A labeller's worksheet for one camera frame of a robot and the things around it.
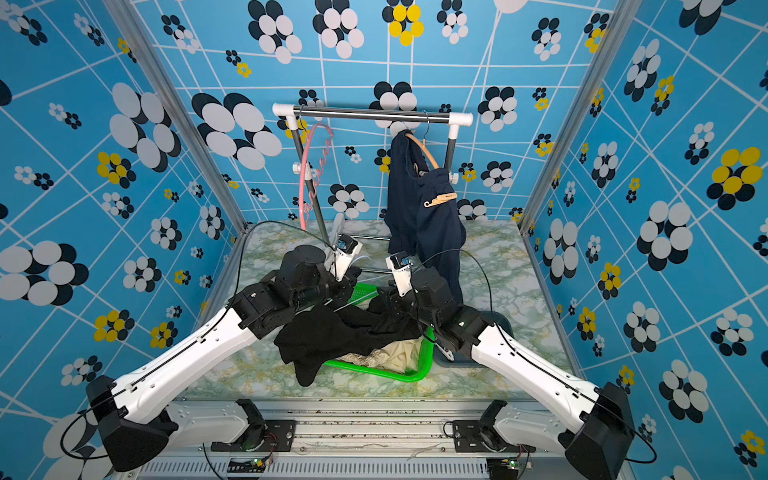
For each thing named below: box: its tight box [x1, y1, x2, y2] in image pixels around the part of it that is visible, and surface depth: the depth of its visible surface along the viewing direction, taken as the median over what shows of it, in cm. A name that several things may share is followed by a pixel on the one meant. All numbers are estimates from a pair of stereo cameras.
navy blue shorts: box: [383, 130, 466, 303], surface depth 80 cm
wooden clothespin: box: [423, 193, 458, 208], surface depth 68 cm
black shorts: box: [274, 296, 423, 387], surface depth 79 cm
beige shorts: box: [340, 336, 424, 373], surface depth 83 cm
